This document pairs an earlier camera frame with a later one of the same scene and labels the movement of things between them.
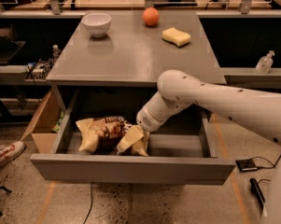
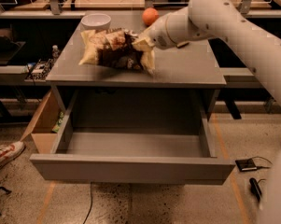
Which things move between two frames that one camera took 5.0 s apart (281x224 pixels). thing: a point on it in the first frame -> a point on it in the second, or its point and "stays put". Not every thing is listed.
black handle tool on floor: [258, 191] stays put
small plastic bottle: [55, 52] stays put
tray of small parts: [39, 70] stays put
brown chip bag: [102, 134] -> [115, 48]
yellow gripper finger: [133, 133] -> [144, 44]
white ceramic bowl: [97, 24] stays put
